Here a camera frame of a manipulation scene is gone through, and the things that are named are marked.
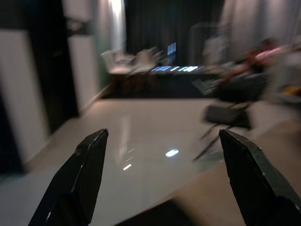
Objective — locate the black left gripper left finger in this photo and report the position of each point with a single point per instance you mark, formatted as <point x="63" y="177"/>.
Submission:
<point x="80" y="179"/>

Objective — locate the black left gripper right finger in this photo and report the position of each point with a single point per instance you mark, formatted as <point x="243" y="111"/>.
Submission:
<point x="256" y="181"/>

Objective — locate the black folding chair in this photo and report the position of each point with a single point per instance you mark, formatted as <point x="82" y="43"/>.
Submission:
<point x="225" y="115"/>

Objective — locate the black door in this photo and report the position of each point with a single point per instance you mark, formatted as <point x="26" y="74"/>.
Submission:
<point x="51" y="70"/>

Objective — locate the white plastic chair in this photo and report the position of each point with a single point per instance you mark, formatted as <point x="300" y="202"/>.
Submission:
<point x="111" y="60"/>

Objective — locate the seated person in pink shirt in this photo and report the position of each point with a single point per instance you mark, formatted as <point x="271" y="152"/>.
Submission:
<point x="265" y="55"/>

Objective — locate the long black table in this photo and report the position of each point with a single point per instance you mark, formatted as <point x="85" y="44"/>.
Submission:
<point x="164" y="84"/>

